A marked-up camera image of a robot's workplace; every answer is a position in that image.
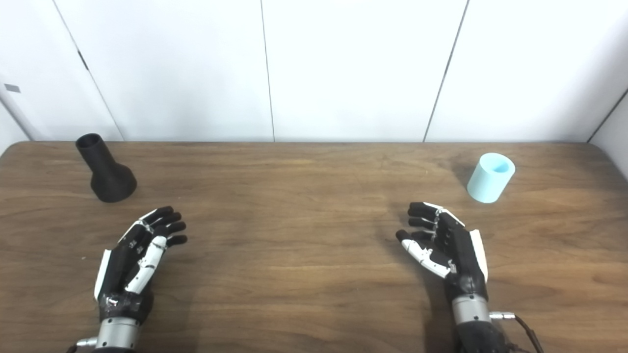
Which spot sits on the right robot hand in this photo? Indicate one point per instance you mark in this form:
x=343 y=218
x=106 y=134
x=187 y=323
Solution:
x=461 y=255

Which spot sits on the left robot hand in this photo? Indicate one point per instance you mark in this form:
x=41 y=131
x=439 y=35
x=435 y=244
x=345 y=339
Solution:
x=122 y=264

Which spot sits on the black flared nozzle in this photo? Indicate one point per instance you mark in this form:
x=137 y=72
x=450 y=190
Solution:
x=108 y=179

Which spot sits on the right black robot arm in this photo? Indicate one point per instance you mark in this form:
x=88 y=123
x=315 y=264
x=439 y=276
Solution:
x=471 y=314

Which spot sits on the grey wall label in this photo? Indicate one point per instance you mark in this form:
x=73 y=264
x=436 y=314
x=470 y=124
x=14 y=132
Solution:
x=12 y=88

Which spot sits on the black wall panel hinge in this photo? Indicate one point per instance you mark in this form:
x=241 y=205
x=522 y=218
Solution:
x=83 y=60

